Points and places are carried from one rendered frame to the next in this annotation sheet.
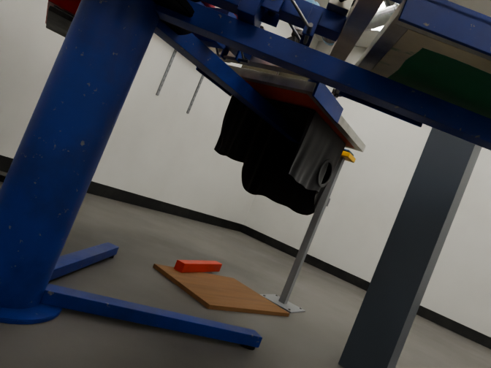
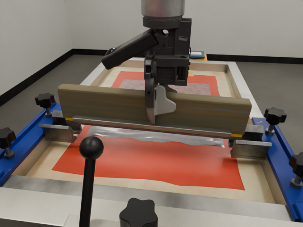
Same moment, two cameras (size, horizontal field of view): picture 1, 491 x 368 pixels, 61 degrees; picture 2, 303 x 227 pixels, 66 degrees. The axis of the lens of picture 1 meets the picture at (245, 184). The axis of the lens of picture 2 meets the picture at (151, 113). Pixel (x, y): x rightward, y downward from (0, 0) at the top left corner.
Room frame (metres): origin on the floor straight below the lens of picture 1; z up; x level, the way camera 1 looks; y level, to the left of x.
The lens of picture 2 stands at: (1.46, 0.23, 1.33)
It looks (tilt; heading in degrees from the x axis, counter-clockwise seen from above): 31 degrees down; 336
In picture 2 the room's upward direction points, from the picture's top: straight up
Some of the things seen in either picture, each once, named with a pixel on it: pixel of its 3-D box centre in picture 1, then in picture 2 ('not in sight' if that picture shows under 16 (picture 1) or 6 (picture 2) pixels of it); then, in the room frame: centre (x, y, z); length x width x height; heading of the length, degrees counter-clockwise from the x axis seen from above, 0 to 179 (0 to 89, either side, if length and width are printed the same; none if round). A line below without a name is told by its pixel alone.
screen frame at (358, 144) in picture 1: (288, 109); (159, 104); (2.04, -0.06, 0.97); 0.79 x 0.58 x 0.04; 148
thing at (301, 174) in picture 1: (310, 161); not in sight; (1.99, -0.25, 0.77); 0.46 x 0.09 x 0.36; 148
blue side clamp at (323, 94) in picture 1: (324, 101); (277, 164); (1.69, -0.17, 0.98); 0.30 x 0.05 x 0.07; 148
